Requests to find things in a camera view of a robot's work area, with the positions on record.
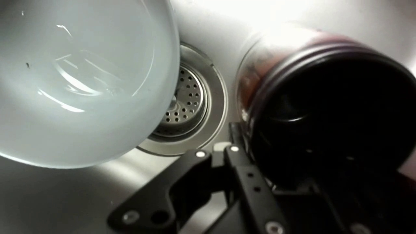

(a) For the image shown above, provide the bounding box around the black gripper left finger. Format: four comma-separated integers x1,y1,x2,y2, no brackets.
106,146,290,234

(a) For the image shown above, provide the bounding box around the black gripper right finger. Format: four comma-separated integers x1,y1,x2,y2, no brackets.
298,173,416,234

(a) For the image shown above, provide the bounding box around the metal sink drain strainer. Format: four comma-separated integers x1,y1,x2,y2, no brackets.
136,42,230,158

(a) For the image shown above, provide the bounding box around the stainless steel sink basin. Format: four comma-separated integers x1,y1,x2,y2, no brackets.
0,0,416,234

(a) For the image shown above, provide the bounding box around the white round bowl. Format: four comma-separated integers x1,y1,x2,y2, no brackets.
0,0,182,171

